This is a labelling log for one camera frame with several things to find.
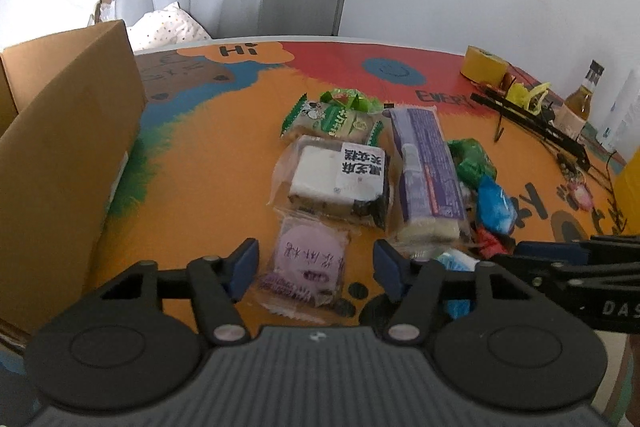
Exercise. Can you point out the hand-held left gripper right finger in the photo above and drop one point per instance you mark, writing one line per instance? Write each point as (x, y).
(387, 267)

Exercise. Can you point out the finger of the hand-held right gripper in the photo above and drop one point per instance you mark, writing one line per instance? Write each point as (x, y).
(550, 249)
(530, 269)

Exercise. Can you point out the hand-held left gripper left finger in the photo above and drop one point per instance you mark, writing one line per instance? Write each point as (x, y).
(246, 264)

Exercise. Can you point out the red snack wrapper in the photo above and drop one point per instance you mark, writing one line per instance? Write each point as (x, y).
(490, 242)

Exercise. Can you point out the purple round cake packet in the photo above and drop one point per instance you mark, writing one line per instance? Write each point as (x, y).
(305, 257)

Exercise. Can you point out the light blue snack packet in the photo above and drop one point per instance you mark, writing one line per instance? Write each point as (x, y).
(457, 259)

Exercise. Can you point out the blue snack wrapper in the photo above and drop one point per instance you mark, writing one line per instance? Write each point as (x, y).
(492, 204)

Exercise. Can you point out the black white rice cake packet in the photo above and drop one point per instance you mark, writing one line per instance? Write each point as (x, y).
(330, 177)

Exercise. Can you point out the long purple cake packet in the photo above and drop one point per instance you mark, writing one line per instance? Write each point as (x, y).
(425, 157)

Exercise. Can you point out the green snack wrapper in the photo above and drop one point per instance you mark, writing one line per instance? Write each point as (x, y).
(472, 159)

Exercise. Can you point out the green white biscuit packet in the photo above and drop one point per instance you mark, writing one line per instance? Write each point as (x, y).
(325, 122)

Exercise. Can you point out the green candy packet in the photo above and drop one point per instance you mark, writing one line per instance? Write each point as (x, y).
(345, 98)

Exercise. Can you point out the large brown cardboard box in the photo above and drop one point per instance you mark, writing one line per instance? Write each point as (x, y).
(65, 157)

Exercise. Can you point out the yellow container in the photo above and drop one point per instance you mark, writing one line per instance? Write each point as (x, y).
(631, 182)

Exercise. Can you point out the black folded tripod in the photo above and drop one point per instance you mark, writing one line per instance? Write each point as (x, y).
(530, 119)

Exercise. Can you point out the amber glass bottle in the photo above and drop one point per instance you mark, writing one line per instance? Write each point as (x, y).
(575, 107)

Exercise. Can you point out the white plastic bottle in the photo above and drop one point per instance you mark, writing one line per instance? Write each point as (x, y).
(622, 117)

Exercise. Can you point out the yellow plastic clip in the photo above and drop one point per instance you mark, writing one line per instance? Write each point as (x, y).
(520, 96)

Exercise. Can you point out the yellow tape roll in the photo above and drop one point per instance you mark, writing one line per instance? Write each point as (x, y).
(482, 67)

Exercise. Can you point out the white dotted pillow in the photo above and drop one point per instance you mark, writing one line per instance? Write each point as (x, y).
(165, 29)

